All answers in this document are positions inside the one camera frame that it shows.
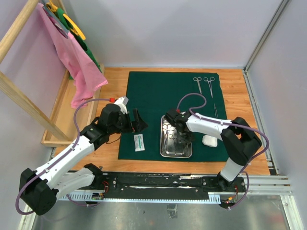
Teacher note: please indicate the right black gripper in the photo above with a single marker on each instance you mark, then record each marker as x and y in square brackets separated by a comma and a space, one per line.
[183, 141]

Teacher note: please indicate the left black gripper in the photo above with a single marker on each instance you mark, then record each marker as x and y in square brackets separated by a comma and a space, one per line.
[137, 125]

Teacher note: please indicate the green white packet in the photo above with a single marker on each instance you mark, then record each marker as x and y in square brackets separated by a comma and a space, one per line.
[139, 143]

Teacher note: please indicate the steel instrument tray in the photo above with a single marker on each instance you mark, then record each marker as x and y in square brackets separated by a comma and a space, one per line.
[188, 148]

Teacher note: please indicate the dark green surgical cloth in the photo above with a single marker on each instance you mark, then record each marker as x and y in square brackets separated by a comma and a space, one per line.
[154, 94]

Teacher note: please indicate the steel tweezers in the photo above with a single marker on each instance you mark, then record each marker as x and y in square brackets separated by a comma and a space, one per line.
[215, 110]

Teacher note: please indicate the white cotton balls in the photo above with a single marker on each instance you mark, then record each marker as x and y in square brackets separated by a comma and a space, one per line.
[210, 141]

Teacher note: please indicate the steel forceps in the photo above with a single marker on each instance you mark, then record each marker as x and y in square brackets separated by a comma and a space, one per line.
[209, 81]
[198, 81]

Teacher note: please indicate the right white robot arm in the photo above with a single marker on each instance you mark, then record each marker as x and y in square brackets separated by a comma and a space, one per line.
[240, 140]

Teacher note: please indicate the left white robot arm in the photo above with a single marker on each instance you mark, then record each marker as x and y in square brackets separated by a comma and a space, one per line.
[41, 188]

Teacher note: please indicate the steel surgical instruments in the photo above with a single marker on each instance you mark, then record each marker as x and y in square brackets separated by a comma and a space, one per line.
[171, 144]

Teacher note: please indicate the pink shirt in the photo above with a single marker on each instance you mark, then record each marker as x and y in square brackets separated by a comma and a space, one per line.
[86, 74]

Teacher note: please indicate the wooden clothes rack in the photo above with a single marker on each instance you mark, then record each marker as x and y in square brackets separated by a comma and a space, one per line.
[33, 66]

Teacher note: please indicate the green garment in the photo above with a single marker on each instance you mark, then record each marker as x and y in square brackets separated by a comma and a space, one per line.
[68, 25]

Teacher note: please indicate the grey hanger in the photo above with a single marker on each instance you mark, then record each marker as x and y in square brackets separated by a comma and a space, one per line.
[56, 22]

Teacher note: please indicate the yellow hanger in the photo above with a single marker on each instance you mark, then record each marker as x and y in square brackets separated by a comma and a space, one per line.
[73, 27]

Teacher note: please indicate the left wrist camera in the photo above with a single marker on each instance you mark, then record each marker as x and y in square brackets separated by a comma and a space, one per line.
[122, 102]

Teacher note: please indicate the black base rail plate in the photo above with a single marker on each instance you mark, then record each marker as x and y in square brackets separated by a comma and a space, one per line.
[130, 180]

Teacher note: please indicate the grey slotted cable duct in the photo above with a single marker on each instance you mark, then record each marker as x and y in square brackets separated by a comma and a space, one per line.
[150, 195]

